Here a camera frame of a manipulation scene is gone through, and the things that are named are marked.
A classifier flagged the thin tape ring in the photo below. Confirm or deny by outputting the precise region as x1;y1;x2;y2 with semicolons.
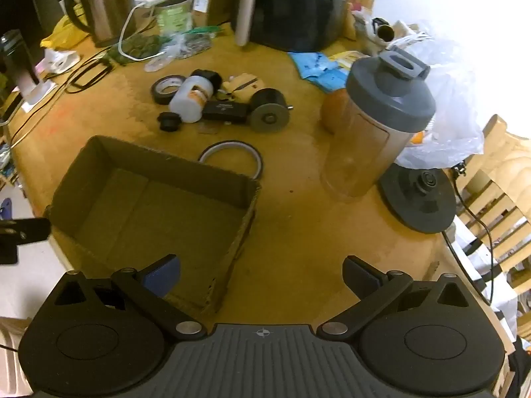
198;141;262;181

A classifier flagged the shaker bottle with grey lid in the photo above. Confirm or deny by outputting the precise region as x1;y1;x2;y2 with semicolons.
321;47;436;204

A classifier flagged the black rectangular frame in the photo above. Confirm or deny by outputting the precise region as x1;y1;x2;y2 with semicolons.
64;60;113;94

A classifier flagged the yellow plastic bag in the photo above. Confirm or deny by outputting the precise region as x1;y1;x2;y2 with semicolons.
40;14;90;49

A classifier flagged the small clear plastic bag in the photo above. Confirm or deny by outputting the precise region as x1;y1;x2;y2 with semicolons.
144;27;222;72

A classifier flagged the grey cylinder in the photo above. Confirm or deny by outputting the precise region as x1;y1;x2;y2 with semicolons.
248;88;290;134

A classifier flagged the black kettle base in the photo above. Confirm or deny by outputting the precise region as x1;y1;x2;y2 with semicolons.
378;163;457;233

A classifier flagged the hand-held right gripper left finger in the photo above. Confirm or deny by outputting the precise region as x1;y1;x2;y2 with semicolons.
53;254;207;341

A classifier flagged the steel electric kettle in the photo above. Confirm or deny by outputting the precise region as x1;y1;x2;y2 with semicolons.
64;0;135;48

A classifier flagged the wooden chair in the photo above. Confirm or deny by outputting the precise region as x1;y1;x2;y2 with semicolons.
454;114;531;303

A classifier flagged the bag of green pieces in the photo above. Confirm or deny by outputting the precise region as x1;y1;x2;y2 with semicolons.
107;33;173;65

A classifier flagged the white paper sheet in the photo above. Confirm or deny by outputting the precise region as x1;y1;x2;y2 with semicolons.
21;83;56;112

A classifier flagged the black air fryer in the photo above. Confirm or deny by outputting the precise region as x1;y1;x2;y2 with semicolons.
230;0;353;50

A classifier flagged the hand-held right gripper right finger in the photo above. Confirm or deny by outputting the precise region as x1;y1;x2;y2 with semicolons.
317;256;471;337

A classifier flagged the white paper bag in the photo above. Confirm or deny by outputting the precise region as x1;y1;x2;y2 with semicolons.
41;47;80;75

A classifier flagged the large clear plastic bag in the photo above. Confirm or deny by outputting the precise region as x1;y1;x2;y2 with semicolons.
392;21;486;170

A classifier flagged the black kettle base cable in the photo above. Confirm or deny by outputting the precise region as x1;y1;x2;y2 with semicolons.
442;166;498;303

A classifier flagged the small black knob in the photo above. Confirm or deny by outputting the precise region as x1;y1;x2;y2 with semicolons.
158;112;182;132

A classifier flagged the white plastic bottle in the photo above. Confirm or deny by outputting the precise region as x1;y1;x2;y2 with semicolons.
169;75;214;124

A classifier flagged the black tape roll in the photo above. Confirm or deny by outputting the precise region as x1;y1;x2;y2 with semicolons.
150;75;186;106

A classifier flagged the blue packet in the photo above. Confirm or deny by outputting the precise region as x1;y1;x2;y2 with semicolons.
289;52;351;92

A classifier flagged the green can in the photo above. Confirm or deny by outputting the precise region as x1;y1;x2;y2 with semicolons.
154;0;195;34

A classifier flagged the black rectangular device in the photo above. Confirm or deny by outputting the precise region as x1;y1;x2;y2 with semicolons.
202;99;250;124

